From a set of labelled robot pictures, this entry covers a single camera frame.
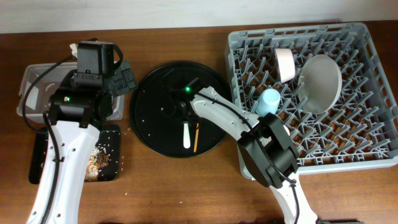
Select pink bowl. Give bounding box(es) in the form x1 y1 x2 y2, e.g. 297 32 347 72
275 49 295 83

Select grey round plate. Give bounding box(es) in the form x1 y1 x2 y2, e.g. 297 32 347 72
298 55 342 114

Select rice and peanut shell waste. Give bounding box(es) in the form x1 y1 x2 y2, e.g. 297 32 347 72
39 129 121 182

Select clear plastic bin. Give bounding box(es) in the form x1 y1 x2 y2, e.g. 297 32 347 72
17 62 124 127

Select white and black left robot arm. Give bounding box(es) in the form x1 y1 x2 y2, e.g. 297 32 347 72
27 39 137 223

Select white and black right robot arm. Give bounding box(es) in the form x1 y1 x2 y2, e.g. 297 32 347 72
162 72 320 223

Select light blue plastic cup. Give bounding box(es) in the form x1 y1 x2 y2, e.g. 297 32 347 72
255 88 280 116

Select round black tray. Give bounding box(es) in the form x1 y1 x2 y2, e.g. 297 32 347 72
129 61 231 158

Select wooden chopstick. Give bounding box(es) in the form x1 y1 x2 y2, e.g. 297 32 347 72
193 123 200 154

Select white plastic fork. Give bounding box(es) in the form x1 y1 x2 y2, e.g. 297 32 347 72
183 122 191 149

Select grey dishwasher rack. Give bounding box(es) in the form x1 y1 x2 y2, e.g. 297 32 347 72
224 22 397 175

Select black rectangular tray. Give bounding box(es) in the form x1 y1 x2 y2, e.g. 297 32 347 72
28 123 122 185

